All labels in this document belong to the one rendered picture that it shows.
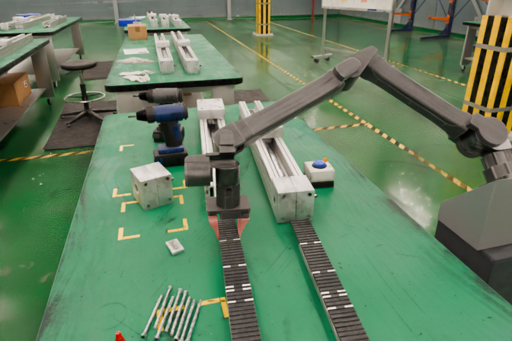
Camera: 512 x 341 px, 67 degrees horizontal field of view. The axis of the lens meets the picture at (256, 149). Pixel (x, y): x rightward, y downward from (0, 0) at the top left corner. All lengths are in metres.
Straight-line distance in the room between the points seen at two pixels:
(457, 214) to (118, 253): 0.86
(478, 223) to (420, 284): 0.23
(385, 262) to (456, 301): 0.16
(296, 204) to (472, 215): 0.43
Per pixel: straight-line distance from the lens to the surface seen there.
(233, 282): 0.85
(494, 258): 1.11
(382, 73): 1.10
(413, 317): 0.88
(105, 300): 0.91
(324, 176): 1.24
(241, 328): 0.77
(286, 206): 1.05
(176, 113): 1.34
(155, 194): 1.16
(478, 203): 1.07
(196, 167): 0.88
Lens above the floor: 1.39
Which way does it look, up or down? 23 degrees down
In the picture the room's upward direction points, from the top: straight up
